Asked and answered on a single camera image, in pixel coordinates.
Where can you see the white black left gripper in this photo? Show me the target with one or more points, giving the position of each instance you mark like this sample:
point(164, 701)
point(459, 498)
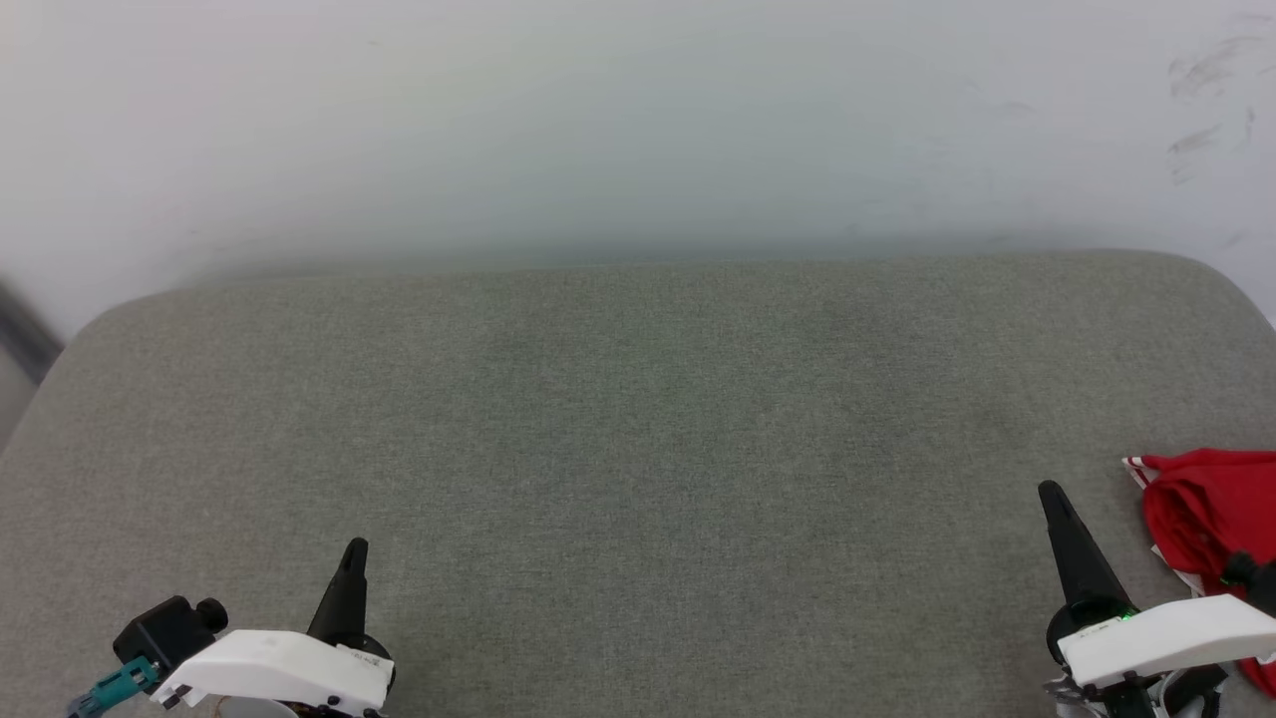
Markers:
point(279, 668)

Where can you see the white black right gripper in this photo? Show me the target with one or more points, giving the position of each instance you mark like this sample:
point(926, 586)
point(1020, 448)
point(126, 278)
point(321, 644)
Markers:
point(1166, 638)

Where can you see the red and white garment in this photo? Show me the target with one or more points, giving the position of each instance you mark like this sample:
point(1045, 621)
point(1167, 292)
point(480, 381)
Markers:
point(1206, 509)

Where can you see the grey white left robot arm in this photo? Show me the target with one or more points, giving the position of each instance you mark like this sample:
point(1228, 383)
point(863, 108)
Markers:
point(249, 711)

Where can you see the dark grey skirting strip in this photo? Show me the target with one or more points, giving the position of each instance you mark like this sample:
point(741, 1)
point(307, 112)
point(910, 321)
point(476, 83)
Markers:
point(22, 334)

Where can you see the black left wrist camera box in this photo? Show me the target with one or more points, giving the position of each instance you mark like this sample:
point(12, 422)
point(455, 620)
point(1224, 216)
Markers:
point(164, 628)

